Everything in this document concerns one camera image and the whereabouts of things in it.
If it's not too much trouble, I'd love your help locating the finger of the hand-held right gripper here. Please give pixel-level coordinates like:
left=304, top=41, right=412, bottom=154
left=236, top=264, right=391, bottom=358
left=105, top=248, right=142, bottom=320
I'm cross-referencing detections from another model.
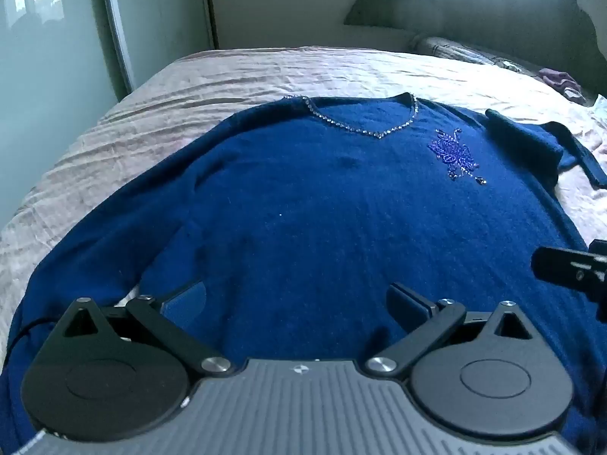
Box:
left=530, top=241, right=607, bottom=304

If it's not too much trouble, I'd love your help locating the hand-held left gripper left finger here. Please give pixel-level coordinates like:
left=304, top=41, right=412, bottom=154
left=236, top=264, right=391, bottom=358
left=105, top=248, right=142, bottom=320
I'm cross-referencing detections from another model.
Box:
left=52, top=282, right=234, bottom=381

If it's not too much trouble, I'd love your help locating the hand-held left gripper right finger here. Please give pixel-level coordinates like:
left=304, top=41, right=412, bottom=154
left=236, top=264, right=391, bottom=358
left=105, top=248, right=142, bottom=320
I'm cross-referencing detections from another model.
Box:
left=364, top=283, right=539, bottom=377

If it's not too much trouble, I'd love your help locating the blue beaded sweater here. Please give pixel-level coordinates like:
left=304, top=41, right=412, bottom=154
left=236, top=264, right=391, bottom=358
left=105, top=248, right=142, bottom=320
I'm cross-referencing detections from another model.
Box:
left=6, top=92, right=607, bottom=444

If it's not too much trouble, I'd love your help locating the purple cloth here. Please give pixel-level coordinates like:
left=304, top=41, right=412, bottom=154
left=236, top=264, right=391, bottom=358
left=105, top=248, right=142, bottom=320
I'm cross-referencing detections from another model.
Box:
left=537, top=67, right=583, bottom=98

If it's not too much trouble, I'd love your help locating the bed with pink sheet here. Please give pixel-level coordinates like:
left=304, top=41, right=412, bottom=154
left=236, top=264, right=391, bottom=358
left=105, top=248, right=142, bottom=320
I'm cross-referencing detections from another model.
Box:
left=0, top=46, right=607, bottom=366

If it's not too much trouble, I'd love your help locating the patterned pillow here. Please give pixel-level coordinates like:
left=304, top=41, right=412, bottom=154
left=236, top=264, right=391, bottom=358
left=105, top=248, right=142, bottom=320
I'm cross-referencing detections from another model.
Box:
left=410, top=35, right=551, bottom=79

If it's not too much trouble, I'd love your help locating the glass wardrobe door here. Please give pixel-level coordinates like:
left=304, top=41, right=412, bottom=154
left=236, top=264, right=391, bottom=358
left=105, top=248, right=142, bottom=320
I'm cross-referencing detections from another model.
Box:
left=0, top=0, right=130, bottom=238
left=102, top=0, right=215, bottom=101

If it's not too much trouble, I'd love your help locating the grey scalloped headboard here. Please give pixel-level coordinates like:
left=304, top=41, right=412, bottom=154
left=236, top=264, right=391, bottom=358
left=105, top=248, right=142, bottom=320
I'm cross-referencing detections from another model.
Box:
left=344, top=0, right=607, bottom=100

